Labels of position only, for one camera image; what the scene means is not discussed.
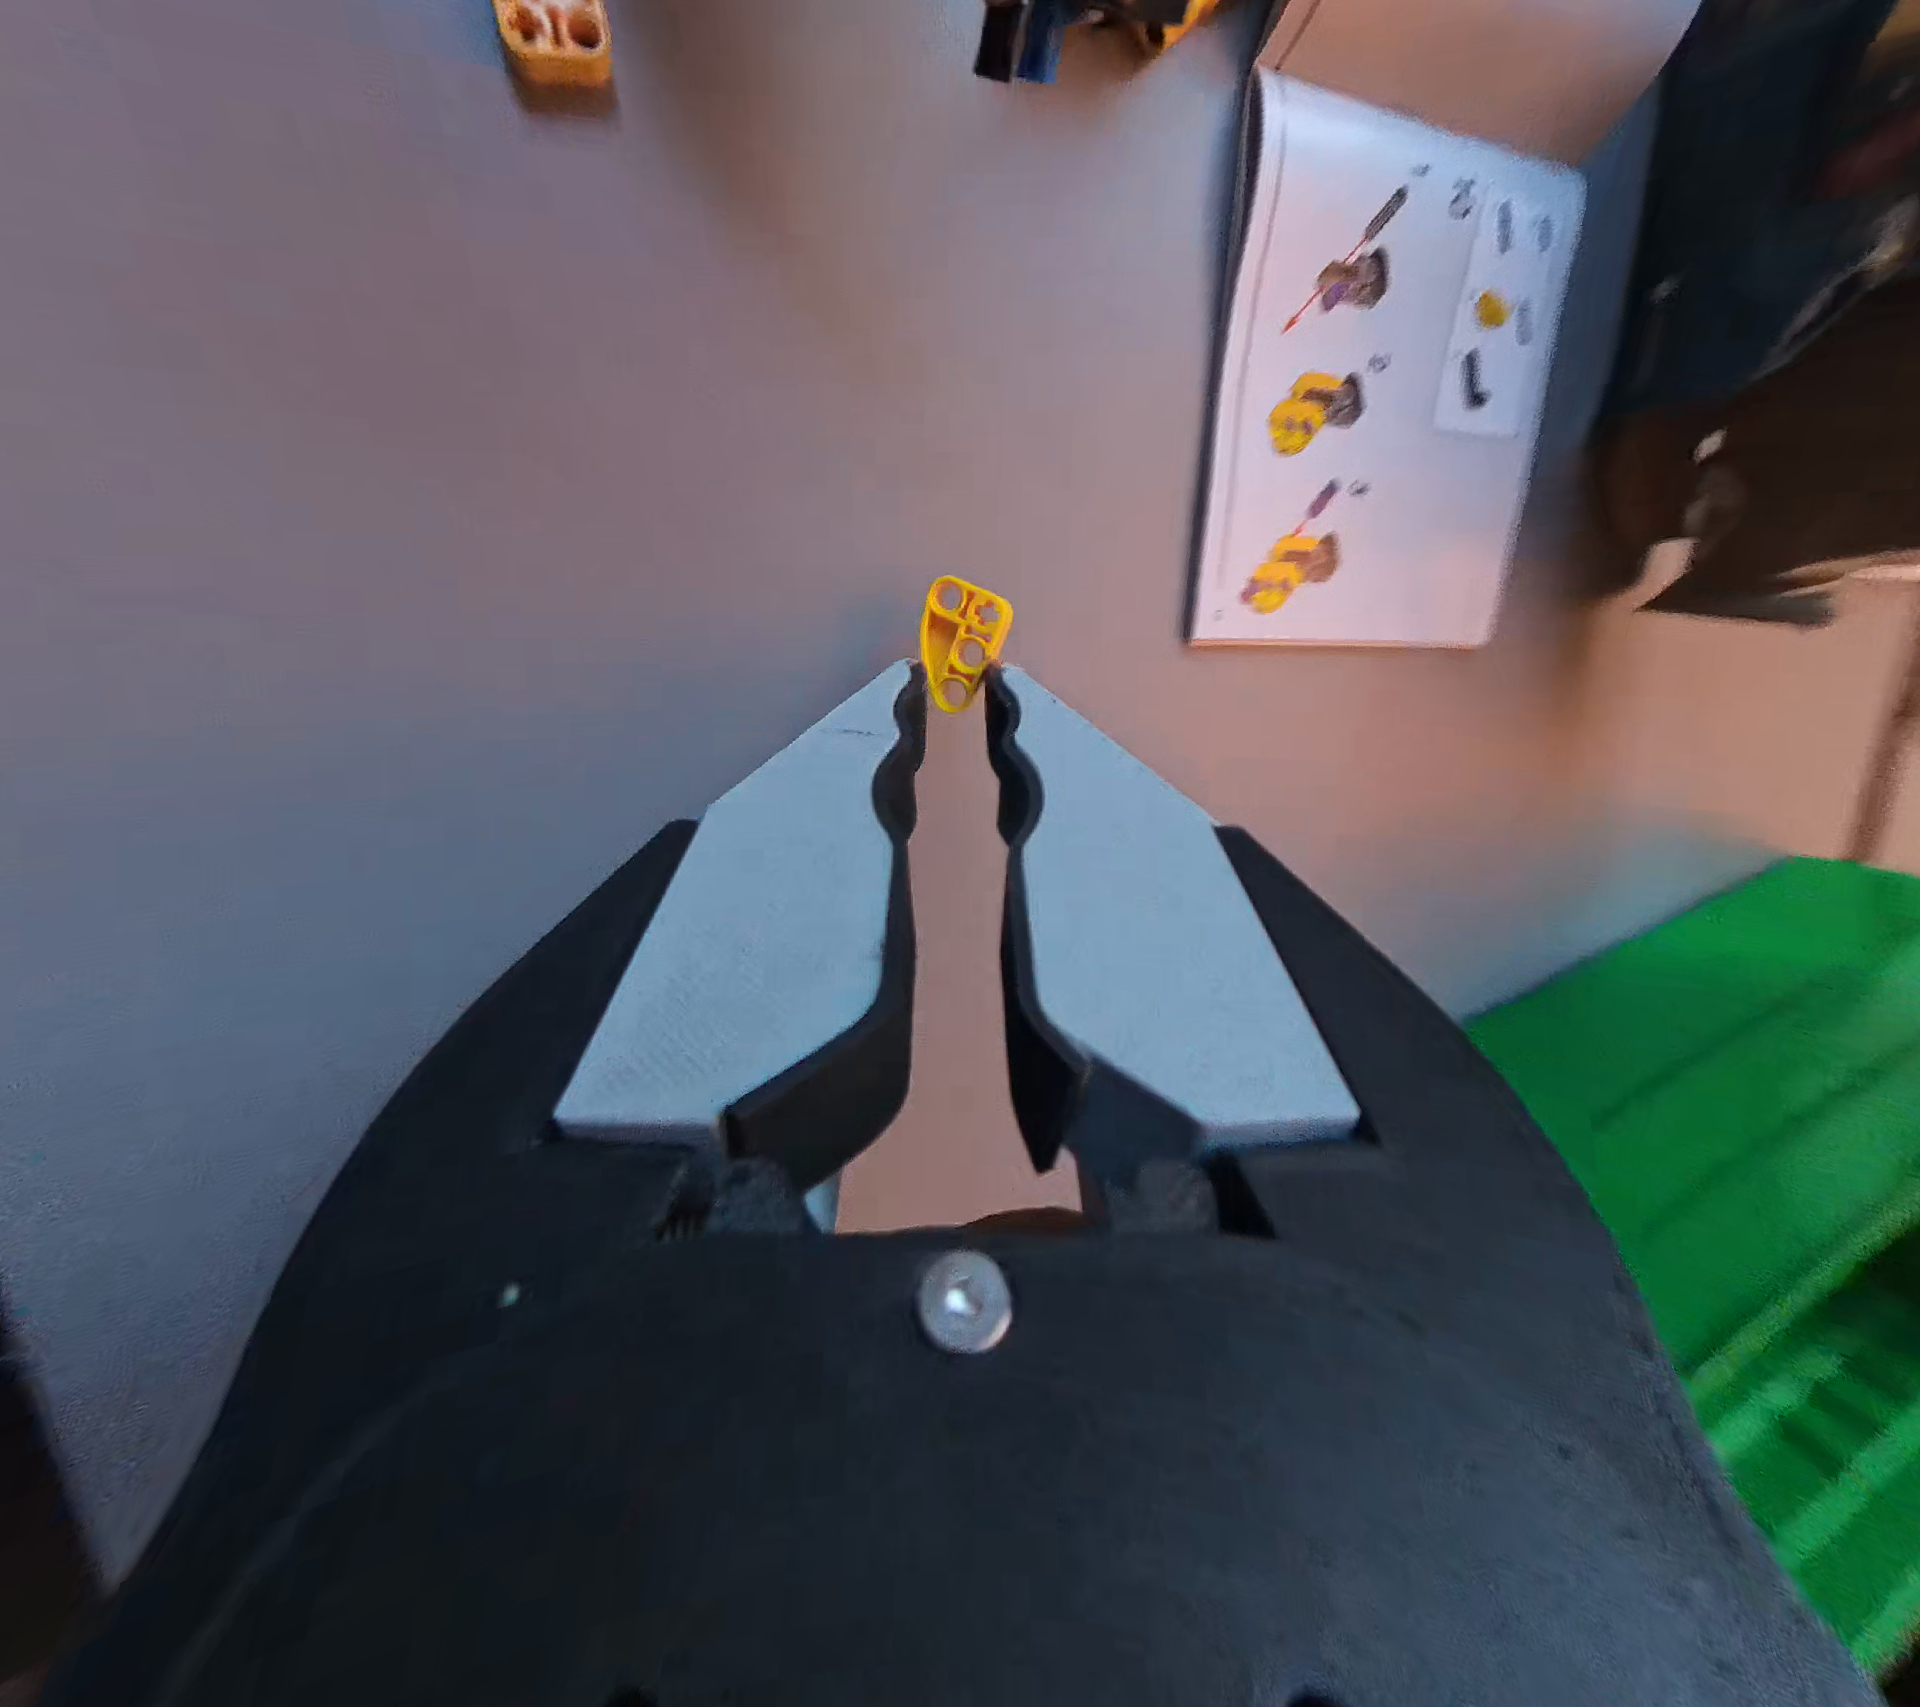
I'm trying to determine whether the green plastic bin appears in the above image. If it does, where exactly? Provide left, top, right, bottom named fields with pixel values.
left=1462, top=854, right=1920, bottom=1679

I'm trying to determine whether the dark toy set box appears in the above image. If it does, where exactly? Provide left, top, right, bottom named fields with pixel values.
left=1576, top=0, right=1920, bottom=630

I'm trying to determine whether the open instruction booklet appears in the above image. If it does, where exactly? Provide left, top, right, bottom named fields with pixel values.
left=1183, top=0, right=1742, bottom=651

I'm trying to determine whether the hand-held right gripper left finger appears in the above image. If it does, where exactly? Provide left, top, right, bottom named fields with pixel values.
left=550, top=661, right=925, bottom=1195

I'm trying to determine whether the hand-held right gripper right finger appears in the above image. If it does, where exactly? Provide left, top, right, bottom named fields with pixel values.
left=984, top=663, right=1365, bottom=1175

